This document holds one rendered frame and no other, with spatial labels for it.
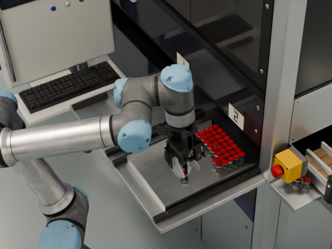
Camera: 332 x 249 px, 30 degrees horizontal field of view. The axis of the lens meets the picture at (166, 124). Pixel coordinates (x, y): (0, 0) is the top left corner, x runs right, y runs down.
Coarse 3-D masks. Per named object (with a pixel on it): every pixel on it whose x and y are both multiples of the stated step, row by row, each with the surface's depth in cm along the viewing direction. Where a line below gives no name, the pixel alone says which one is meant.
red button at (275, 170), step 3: (276, 165) 190; (273, 168) 189; (276, 168) 188; (279, 168) 189; (273, 171) 189; (276, 171) 188; (279, 171) 188; (273, 174) 190; (276, 174) 189; (279, 174) 188; (282, 174) 189; (276, 177) 190
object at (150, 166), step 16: (160, 144) 214; (128, 160) 209; (144, 160) 212; (160, 160) 211; (208, 160) 210; (144, 176) 206; (160, 176) 206; (176, 176) 206; (192, 176) 205; (208, 176) 205; (224, 176) 205; (160, 192) 201; (176, 192) 200; (192, 192) 200
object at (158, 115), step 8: (160, 72) 242; (200, 88) 239; (112, 96) 236; (200, 96) 235; (200, 104) 232; (208, 104) 228; (120, 112) 229; (152, 112) 230; (160, 112) 229; (152, 120) 226; (160, 120) 226; (152, 128) 220
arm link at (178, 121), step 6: (168, 114) 155; (186, 114) 161; (192, 114) 155; (168, 120) 156; (174, 120) 155; (180, 120) 154; (186, 120) 155; (192, 120) 156; (174, 126) 156; (180, 126) 156; (186, 126) 157
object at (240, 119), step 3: (231, 105) 205; (231, 108) 206; (234, 108) 204; (231, 111) 207; (237, 111) 203; (231, 114) 208; (234, 114) 206; (240, 114) 202; (231, 117) 208; (240, 117) 203; (243, 117) 201; (234, 120) 207; (237, 120) 205; (240, 120) 204; (243, 120) 202; (237, 123) 206; (240, 123) 204; (243, 123) 203; (240, 126) 205; (243, 126) 203
